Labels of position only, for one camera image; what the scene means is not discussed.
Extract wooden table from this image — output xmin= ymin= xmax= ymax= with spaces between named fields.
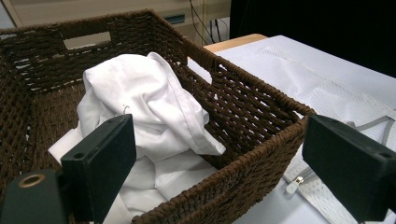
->
xmin=204 ymin=33 xmax=269 ymax=54

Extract white shirt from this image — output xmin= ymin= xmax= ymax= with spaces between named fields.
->
xmin=48 ymin=51 xmax=227 ymax=224

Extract brown wicker basket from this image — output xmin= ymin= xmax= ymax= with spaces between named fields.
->
xmin=0 ymin=8 xmax=317 ymax=224

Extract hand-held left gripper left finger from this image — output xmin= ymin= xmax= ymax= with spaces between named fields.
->
xmin=60 ymin=113 xmax=137 ymax=224

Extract black wall cables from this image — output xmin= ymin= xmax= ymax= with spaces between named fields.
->
xmin=189 ymin=0 xmax=230 ymax=46

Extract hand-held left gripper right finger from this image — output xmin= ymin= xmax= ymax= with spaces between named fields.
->
xmin=302 ymin=114 xmax=396 ymax=224

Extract white mesh laundry bag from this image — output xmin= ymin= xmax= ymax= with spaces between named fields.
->
xmin=214 ymin=43 xmax=396 ymax=224

